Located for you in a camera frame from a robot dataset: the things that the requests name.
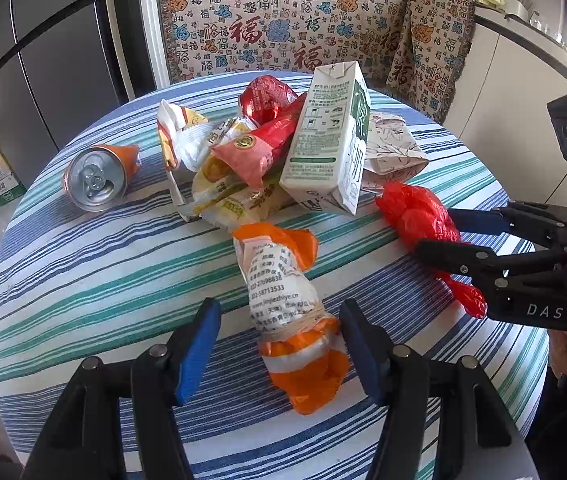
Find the red snack packet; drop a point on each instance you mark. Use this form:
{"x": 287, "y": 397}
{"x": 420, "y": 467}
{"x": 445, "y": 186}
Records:
{"x": 258, "y": 152}

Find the beige printed blanket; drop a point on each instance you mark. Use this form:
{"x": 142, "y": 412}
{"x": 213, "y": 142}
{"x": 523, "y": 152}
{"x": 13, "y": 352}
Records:
{"x": 263, "y": 15}

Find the white kitchen counter cabinet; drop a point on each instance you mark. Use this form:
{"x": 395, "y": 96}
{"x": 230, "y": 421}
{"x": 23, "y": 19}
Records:
{"x": 503, "y": 85}

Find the crumpled white paper box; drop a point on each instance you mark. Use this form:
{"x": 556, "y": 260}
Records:
{"x": 393, "y": 155}

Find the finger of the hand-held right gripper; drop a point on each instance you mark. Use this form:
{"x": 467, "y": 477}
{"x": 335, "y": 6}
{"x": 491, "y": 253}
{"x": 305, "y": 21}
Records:
{"x": 468, "y": 220}
{"x": 443, "y": 255}

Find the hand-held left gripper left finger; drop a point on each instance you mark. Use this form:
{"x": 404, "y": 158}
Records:
{"x": 198, "y": 350}

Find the crumpled red foil lid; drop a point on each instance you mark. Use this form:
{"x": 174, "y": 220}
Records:
{"x": 263, "y": 95}

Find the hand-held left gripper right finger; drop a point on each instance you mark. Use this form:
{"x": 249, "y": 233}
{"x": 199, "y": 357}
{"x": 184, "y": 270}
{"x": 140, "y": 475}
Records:
{"x": 361, "y": 350}

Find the red plastic bag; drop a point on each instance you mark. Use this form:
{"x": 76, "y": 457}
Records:
{"x": 413, "y": 215}

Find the grey refrigerator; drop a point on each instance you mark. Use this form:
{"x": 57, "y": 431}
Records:
{"x": 53, "y": 50}

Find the yellow snack packet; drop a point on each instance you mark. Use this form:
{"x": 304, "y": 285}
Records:
{"x": 228, "y": 200}

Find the white paper food wrapper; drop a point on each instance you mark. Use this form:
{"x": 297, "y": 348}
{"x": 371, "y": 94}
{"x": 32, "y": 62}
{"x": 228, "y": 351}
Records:
{"x": 183, "y": 145}

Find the orange soda can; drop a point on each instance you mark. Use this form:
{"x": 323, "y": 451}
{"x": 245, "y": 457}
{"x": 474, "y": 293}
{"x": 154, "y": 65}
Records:
{"x": 95, "y": 180}

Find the white green milk carton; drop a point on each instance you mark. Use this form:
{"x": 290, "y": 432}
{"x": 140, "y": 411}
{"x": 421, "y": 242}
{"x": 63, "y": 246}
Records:
{"x": 316, "y": 135}

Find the blue green striped tablecloth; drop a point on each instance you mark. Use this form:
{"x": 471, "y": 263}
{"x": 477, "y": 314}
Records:
{"x": 88, "y": 270}

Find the orange white plastic wrapper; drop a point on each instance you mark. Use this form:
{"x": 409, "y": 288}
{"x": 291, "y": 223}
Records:
{"x": 278, "y": 280}

